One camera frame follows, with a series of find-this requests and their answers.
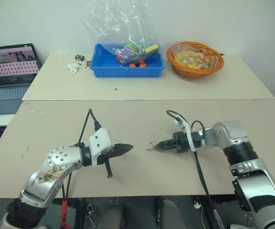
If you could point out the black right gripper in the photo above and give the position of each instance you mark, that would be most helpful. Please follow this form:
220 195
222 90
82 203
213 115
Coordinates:
181 143

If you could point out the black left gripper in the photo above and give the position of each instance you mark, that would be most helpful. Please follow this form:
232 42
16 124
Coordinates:
107 164

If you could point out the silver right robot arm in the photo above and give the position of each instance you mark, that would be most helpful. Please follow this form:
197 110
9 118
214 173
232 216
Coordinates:
247 167

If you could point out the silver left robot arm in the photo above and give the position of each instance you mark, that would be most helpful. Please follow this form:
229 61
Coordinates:
56 164

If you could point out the orange wicker basket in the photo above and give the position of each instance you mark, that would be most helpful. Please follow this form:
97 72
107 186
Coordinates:
195 68

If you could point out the blue plastic bin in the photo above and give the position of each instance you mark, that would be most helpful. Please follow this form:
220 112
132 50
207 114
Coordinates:
127 64

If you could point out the colourful snack packet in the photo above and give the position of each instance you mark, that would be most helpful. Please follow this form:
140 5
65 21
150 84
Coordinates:
190 58

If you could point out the crumpled white tissue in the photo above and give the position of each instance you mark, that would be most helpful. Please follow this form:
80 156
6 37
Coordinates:
73 67

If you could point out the small black box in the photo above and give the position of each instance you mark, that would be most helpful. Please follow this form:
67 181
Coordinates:
79 57

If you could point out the clear plastic bag of toys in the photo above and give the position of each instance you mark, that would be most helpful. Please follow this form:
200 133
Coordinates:
127 31

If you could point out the open grey laptop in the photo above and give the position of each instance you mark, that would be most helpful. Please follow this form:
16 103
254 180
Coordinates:
8 71

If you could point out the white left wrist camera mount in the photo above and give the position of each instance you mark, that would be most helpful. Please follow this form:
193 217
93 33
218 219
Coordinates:
100 142

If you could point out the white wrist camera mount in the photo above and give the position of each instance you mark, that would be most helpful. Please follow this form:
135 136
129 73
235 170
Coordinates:
100 142
189 137

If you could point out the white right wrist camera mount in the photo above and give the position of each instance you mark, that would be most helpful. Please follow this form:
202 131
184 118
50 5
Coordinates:
189 137

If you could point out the black table frame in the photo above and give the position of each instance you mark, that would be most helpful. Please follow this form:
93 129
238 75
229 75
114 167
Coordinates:
80 212

